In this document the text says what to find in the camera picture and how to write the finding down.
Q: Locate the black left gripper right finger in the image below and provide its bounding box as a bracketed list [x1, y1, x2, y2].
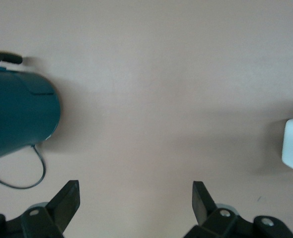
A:
[183, 180, 293, 238]

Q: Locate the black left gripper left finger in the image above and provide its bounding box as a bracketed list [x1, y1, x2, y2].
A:
[0, 180, 81, 238]

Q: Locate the dark teal cylindrical appliance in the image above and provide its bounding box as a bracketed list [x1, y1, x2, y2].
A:
[0, 50, 61, 163]

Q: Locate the thin black appliance cable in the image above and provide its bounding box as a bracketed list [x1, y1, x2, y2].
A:
[0, 144, 47, 190]

